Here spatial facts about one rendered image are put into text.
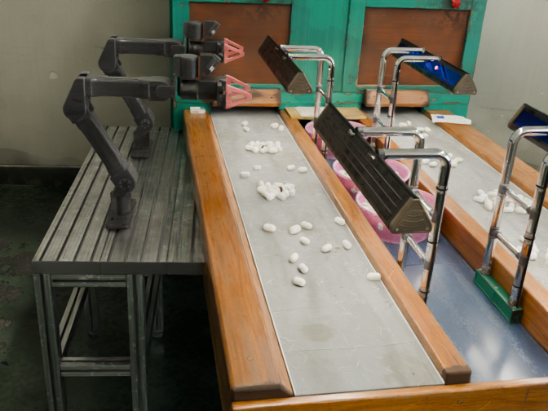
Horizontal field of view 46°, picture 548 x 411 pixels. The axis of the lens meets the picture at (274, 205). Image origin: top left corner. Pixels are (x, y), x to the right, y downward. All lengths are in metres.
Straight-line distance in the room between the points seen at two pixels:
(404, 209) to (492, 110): 3.02
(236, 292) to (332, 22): 1.65
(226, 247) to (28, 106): 2.47
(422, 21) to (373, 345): 1.89
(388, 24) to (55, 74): 1.89
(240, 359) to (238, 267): 0.35
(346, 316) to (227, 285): 0.28
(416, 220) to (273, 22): 1.76
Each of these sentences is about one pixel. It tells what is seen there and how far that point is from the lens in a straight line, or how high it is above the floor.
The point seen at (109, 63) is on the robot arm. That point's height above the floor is 1.02.
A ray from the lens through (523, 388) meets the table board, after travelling 1.42.
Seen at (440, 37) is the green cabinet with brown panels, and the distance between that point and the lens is 3.07.
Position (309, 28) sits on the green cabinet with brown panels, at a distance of 2.87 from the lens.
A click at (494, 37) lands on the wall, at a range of 4.06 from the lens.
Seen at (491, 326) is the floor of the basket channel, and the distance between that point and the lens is 1.69.
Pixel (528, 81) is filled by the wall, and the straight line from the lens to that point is 4.21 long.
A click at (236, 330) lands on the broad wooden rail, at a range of 1.38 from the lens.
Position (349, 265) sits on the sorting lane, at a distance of 1.70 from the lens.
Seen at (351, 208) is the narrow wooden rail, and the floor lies 0.76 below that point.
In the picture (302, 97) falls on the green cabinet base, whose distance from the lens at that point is 2.92.
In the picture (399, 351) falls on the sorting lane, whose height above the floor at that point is 0.74.
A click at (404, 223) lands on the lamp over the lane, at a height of 1.06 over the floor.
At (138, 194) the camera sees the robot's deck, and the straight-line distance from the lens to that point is 2.24.
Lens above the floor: 1.56
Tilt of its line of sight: 24 degrees down
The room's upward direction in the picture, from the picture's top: 3 degrees clockwise
